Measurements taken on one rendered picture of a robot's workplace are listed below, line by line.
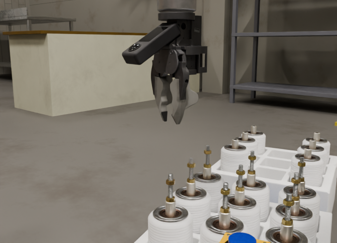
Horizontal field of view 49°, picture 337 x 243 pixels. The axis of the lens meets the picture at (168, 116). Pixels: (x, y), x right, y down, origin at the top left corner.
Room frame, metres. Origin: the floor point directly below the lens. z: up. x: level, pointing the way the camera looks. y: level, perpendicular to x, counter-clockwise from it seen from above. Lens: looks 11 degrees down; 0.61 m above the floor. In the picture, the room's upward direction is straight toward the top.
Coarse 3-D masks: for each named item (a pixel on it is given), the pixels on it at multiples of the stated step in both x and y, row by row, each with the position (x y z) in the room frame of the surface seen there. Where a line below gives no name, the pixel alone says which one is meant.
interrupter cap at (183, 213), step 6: (156, 210) 0.73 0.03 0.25; (162, 210) 0.74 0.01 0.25; (180, 210) 0.74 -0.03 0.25; (186, 210) 0.73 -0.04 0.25; (156, 216) 0.70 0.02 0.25; (162, 216) 0.71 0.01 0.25; (168, 216) 0.71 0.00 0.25; (174, 216) 0.71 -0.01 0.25; (180, 216) 0.71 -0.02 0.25; (186, 216) 0.71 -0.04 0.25
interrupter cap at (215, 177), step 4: (200, 172) 0.97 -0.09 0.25; (212, 172) 0.97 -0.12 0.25; (196, 176) 0.94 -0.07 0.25; (200, 176) 0.94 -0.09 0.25; (212, 176) 0.95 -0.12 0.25; (216, 176) 0.94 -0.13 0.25; (220, 176) 0.94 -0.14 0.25; (196, 180) 0.92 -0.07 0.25; (200, 180) 0.91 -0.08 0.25; (204, 180) 0.91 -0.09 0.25; (208, 180) 0.91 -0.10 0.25; (212, 180) 0.91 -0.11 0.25; (216, 180) 0.91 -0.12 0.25
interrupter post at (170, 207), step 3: (165, 201) 0.72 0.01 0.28; (174, 201) 0.72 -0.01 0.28; (165, 204) 0.72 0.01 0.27; (168, 204) 0.71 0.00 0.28; (171, 204) 0.71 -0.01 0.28; (174, 204) 0.72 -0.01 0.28; (165, 207) 0.72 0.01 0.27; (168, 207) 0.71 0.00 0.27; (171, 207) 0.71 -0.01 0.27; (174, 207) 0.72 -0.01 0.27; (165, 210) 0.72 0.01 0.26; (168, 210) 0.71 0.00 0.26; (171, 210) 0.71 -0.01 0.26; (174, 210) 0.72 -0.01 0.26; (165, 213) 0.72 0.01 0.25; (168, 213) 0.71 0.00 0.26; (171, 213) 0.71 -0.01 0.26; (174, 213) 0.72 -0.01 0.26
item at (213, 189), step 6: (222, 180) 0.92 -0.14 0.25; (198, 186) 0.90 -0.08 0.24; (204, 186) 0.89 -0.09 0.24; (210, 186) 0.89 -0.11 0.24; (216, 186) 0.90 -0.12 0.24; (222, 186) 0.91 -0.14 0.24; (210, 192) 0.89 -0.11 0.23; (216, 192) 0.90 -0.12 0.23; (216, 198) 0.90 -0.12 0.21; (222, 198) 0.91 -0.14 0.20; (216, 204) 0.90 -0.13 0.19; (216, 210) 0.90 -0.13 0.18
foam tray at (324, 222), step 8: (272, 208) 0.90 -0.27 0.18; (320, 216) 0.86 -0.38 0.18; (328, 216) 0.85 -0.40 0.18; (264, 224) 0.81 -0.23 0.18; (320, 224) 0.81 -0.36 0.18; (328, 224) 0.81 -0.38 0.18; (144, 232) 0.78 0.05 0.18; (320, 232) 0.77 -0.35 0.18; (328, 232) 0.77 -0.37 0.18; (136, 240) 0.74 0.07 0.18; (144, 240) 0.74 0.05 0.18; (320, 240) 0.74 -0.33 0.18; (328, 240) 0.74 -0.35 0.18
